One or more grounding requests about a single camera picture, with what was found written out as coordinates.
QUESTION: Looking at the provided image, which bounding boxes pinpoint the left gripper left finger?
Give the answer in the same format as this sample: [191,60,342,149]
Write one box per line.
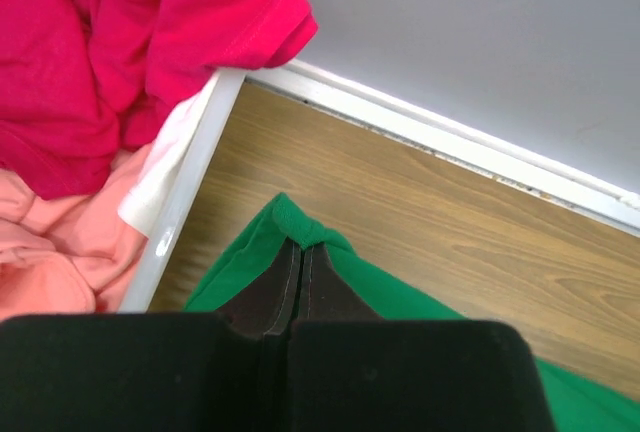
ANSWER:
[216,241,302,340]

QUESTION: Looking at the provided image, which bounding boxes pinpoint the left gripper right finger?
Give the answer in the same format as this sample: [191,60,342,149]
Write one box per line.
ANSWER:
[293,244,383,322]

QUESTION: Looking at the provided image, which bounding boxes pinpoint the green t-shirt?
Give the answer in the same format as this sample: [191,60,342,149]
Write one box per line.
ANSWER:
[184,193,639,431]

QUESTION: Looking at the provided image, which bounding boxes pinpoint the white cloth in bin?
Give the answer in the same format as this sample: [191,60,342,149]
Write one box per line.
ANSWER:
[118,94,205,237]

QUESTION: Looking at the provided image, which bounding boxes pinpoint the pink t-shirt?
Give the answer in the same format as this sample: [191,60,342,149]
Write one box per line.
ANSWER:
[1,147,150,319]

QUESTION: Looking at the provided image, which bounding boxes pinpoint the white plastic bin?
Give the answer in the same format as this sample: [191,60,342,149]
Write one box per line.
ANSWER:
[116,0,247,314]

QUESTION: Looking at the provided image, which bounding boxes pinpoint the magenta t-shirt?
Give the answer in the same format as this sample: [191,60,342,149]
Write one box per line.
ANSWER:
[1,0,317,200]

